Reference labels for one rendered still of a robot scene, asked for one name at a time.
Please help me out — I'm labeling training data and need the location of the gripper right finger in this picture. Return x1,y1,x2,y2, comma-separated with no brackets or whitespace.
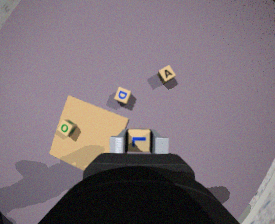
149,129,169,154

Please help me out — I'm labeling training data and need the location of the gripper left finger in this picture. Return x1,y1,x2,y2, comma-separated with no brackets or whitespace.
110,129,129,153

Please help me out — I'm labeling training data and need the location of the tan letter block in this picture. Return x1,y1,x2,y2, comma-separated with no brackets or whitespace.
128,128,151,152
58,119,77,137
114,87,131,104
157,65,176,84

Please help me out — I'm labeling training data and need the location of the tan flat mat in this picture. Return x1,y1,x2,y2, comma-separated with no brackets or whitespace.
49,95,128,170

